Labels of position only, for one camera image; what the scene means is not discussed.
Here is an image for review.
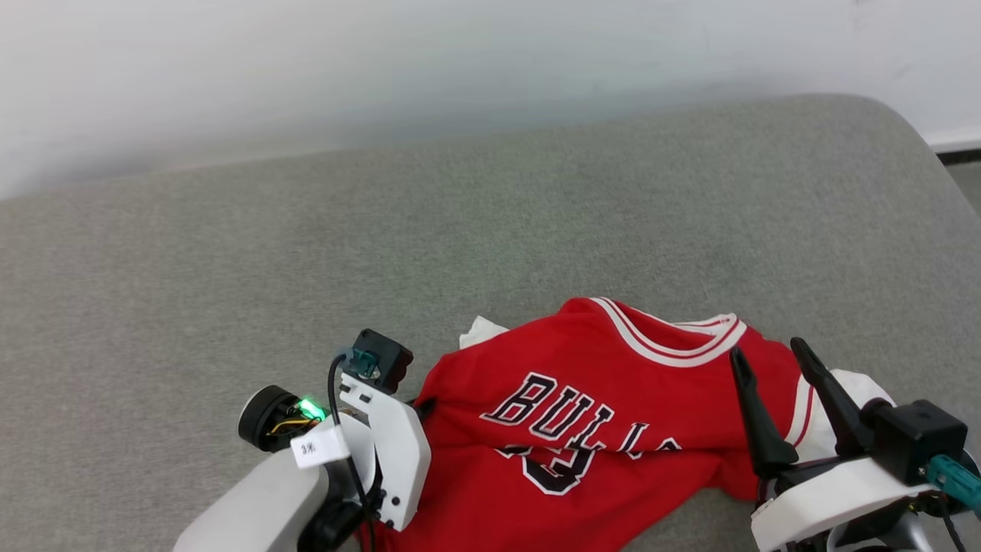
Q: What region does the white paper label tag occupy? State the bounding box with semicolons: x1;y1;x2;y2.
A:
290;424;353;470

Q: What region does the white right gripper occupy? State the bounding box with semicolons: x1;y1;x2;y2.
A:
728;337;945;552

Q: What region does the red Bulls basketball jersey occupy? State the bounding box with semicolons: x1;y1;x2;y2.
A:
372;297;897;552

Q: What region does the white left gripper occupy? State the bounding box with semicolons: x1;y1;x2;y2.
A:
340;373;432;532

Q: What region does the white wall baseboard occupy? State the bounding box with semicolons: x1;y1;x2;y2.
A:
924;126;981;154

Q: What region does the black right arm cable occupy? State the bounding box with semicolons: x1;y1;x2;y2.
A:
926;454;981;552

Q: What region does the grey fabric sofa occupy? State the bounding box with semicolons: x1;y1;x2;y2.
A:
0;94;981;552

